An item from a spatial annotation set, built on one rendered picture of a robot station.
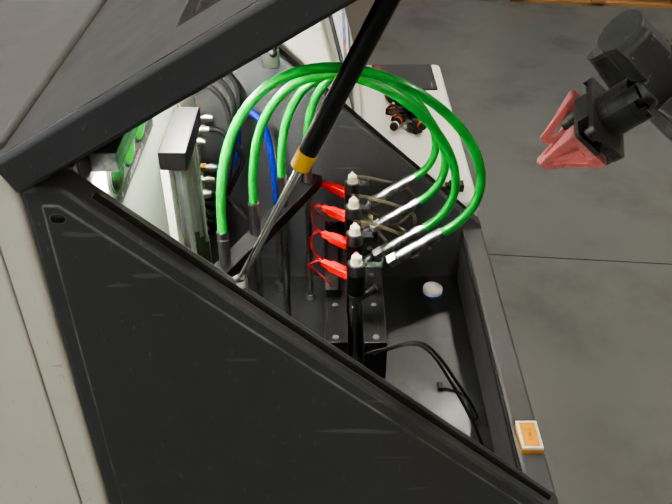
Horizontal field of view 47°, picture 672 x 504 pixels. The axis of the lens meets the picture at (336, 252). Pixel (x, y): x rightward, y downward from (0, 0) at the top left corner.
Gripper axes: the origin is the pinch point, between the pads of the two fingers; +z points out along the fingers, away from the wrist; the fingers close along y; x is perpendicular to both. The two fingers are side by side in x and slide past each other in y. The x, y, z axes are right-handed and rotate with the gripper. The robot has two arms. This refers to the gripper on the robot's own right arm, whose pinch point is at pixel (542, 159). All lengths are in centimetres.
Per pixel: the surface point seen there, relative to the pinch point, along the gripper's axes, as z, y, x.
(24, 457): 48, 29, 64
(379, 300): 32.1, -0.8, 13.5
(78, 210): 15, 45, 60
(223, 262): 39, 24, 26
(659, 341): 46, -125, -103
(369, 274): 34.3, 1.4, 7.3
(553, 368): 71, -101, -81
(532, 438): 13.9, -20.3, 35.4
